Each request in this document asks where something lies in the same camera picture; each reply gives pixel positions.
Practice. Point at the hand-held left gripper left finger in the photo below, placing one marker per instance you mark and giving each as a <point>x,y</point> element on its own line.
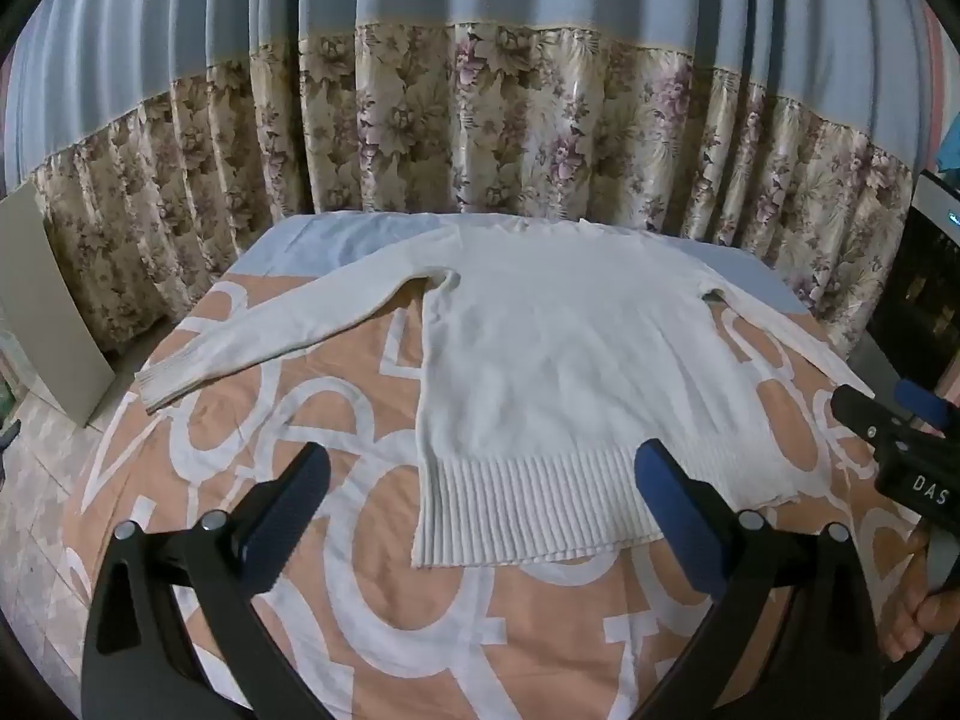
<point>289,510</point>

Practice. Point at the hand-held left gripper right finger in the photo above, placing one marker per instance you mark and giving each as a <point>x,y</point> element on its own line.
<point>675,517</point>

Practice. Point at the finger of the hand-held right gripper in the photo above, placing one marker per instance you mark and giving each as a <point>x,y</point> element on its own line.
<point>862,416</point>
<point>922,399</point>

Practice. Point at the white knit sweater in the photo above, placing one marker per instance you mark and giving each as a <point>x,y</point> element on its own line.
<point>555,360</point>

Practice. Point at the person's right hand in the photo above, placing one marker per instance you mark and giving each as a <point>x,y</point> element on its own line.
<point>911,607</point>

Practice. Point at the dark glass-front cabinet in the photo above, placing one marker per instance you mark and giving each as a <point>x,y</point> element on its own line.
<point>919,292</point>

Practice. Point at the orange and blue printed bedsheet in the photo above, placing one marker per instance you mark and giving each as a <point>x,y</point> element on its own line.
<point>450,637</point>

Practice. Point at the grey flat board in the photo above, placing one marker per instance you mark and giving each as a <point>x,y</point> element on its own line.
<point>45,300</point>

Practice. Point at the blue floral curtain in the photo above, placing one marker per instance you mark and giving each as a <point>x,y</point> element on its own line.
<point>525,127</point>

